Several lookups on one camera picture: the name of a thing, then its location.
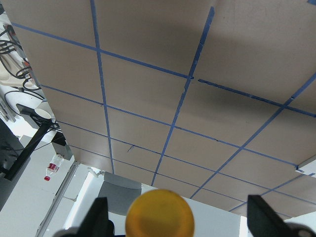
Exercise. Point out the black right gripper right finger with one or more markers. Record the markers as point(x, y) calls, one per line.
point(262, 221)

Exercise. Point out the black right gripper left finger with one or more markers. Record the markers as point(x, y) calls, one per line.
point(95, 223)

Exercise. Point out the white paper cup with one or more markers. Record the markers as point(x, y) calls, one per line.
point(43, 113)

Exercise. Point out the plastic water bottle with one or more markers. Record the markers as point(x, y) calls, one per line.
point(53, 166)

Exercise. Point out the yellow push button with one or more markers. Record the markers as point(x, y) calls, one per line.
point(159, 213)

